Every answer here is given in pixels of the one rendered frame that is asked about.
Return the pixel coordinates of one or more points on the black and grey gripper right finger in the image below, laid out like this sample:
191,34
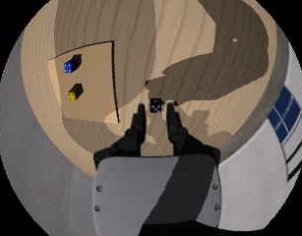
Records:
183,142

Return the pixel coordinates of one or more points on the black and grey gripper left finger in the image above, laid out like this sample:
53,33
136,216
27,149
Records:
130,144

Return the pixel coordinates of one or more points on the yellow die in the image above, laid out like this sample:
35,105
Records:
74,93

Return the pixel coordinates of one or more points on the blue die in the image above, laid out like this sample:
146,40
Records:
71,66

